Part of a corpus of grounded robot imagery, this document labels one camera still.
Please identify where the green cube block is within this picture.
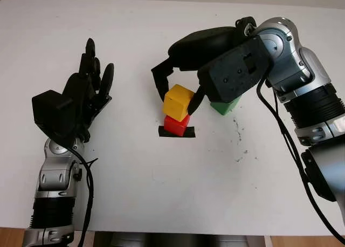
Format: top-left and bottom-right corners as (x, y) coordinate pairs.
(210, 95), (240, 116)

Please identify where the black tape strip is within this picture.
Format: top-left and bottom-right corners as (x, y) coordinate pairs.
(158, 125), (196, 139)

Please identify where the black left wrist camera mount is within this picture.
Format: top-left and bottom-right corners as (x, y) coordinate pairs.
(31, 90), (79, 146)

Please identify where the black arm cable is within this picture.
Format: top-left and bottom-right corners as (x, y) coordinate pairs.
(236, 16), (345, 245)
(64, 146), (99, 247)

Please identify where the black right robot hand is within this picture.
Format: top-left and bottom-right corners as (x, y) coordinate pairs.
(150, 26), (244, 115)

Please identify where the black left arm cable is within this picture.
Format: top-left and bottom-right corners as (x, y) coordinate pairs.
(64, 146), (99, 247)

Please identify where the yellow cube block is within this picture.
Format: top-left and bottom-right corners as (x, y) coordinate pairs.
(162, 84), (195, 121)

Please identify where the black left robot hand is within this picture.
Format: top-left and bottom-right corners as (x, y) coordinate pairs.
(63, 38), (115, 143)

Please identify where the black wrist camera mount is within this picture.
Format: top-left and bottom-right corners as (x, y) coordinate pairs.
(31, 90), (79, 146)
(198, 36), (272, 104)

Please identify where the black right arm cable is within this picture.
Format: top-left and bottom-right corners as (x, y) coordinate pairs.
(236, 16), (345, 245)

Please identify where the red cube block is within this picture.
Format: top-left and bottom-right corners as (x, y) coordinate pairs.
(164, 114), (191, 137)

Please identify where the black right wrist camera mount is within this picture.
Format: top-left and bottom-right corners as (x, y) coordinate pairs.
(198, 36), (272, 104)

